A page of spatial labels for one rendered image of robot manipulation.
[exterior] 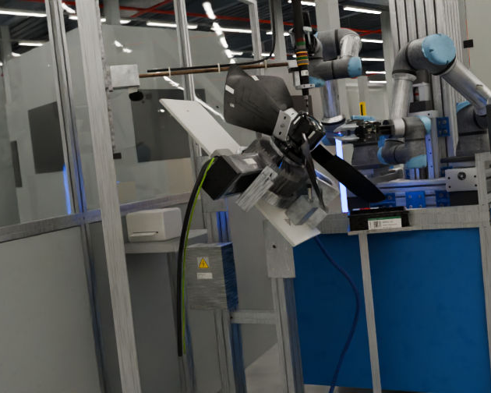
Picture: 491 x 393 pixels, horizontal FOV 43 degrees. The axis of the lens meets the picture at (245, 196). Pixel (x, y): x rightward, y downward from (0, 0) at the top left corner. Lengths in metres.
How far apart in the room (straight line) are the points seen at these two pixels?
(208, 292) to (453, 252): 0.97
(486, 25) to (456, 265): 1.81
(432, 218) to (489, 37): 1.69
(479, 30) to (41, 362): 2.98
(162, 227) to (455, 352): 1.24
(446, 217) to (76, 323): 1.41
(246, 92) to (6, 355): 1.07
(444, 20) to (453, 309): 1.30
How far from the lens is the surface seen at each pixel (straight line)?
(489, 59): 3.93
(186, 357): 2.46
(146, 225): 2.29
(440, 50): 2.45
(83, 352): 2.24
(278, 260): 2.12
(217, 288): 2.15
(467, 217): 2.48
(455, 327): 2.60
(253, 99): 2.01
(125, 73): 2.14
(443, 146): 3.00
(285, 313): 2.17
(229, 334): 2.28
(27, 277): 2.03
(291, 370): 2.23
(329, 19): 9.23
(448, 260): 2.54
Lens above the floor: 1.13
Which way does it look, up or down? 4 degrees down
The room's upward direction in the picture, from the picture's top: 6 degrees counter-clockwise
